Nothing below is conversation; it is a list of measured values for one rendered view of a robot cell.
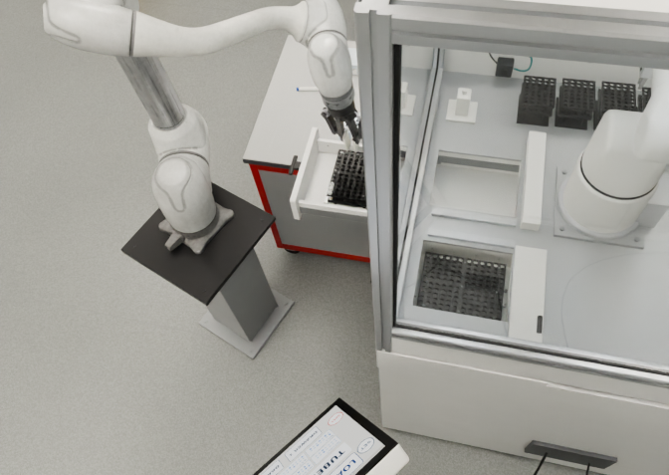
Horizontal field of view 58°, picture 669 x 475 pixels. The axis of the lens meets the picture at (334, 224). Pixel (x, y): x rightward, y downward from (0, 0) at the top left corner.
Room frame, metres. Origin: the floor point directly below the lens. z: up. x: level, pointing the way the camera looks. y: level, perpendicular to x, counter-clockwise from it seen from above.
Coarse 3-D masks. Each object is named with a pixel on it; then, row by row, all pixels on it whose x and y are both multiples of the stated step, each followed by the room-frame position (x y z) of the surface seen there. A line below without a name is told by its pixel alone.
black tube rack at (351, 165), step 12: (348, 156) 1.14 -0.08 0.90; (360, 156) 1.14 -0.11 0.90; (348, 168) 1.12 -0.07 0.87; (360, 168) 1.11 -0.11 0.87; (336, 180) 1.06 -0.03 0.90; (348, 180) 1.05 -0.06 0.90; (360, 180) 1.05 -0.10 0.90; (336, 192) 1.02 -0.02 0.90; (348, 192) 1.03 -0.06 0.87; (360, 192) 1.01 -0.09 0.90; (348, 204) 0.99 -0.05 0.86; (360, 204) 0.98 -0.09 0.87
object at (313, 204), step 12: (324, 144) 1.22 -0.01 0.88; (336, 144) 1.21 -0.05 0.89; (360, 144) 1.19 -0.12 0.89; (324, 156) 1.21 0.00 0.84; (336, 156) 1.20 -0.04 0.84; (324, 168) 1.16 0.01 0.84; (312, 180) 1.12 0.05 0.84; (324, 180) 1.11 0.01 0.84; (312, 192) 1.08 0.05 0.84; (324, 192) 1.07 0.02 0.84; (300, 204) 1.01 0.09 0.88; (312, 204) 0.99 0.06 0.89; (324, 204) 0.99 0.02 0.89; (336, 204) 1.02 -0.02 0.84; (324, 216) 0.98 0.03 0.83; (336, 216) 0.96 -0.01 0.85; (348, 216) 0.95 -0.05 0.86; (360, 216) 0.94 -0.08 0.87
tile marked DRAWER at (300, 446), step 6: (312, 432) 0.31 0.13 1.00; (318, 432) 0.31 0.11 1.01; (306, 438) 0.30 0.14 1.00; (312, 438) 0.30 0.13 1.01; (300, 444) 0.29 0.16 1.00; (306, 444) 0.28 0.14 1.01; (288, 450) 0.28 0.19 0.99; (294, 450) 0.28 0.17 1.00; (300, 450) 0.27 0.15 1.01; (288, 456) 0.27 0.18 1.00; (294, 456) 0.26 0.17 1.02
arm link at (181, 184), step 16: (176, 160) 1.11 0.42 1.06; (192, 160) 1.13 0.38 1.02; (160, 176) 1.06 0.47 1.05; (176, 176) 1.06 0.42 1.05; (192, 176) 1.06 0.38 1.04; (208, 176) 1.12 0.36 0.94; (160, 192) 1.03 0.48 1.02; (176, 192) 1.02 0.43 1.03; (192, 192) 1.02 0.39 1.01; (208, 192) 1.06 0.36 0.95; (160, 208) 1.03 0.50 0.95; (176, 208) 1.00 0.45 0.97; (192, 208) 1.00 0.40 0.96; (208, 208) 1.03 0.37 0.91; (176, 224) 1.00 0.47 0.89; (192, 224) 0.99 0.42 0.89; (208, 224) 1.02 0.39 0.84
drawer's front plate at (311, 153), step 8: (312, 128) 1.26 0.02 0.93; (312, 136) 1.22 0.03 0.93; (312, 144) 1.19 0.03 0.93; (312, 152) 1.18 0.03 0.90; (304, 160) 1.13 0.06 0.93; (312, 160) 1.17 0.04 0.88; (304, 168) 1.10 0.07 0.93; (312, 168) 1.16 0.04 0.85; (304, 176) 1.09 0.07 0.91; (296, 184) 1.05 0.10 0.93; (304, 184) 1.07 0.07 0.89; (296, 192) 1.02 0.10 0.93; (304, 192) 1.06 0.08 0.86; (296, 200) 1.00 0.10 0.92; (296, 208) 0.99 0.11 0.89; (296, 216) 0.99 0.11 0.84
